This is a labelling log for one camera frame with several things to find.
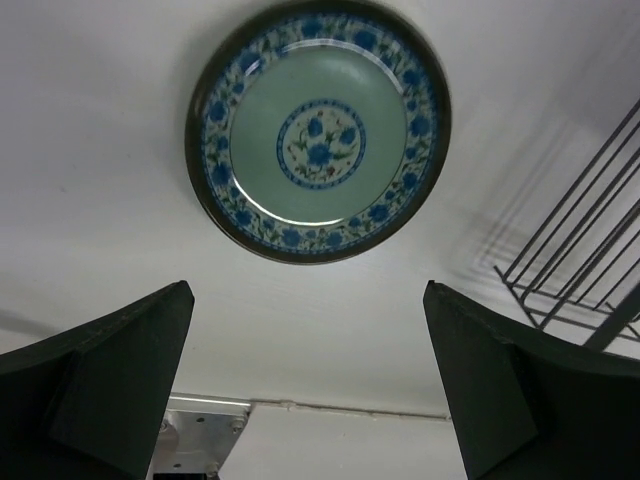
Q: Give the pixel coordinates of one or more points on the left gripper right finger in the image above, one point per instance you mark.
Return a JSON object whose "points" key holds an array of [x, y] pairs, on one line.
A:
{"points": [[528, 405]]}

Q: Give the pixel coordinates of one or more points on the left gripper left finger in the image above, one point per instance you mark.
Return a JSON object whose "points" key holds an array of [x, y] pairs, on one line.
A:
{"points": [[88, 403]]}

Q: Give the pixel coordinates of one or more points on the blue floral green plate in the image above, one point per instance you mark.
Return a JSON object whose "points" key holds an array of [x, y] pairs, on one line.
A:
{"points": [[317, 130]]}

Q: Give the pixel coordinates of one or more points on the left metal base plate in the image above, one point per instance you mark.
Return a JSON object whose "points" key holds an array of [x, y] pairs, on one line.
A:
{"points": [[197, 435]]}

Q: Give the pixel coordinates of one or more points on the grey wire dish rack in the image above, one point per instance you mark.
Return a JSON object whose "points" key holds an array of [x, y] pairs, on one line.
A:
{"points": [[578, 274]]}

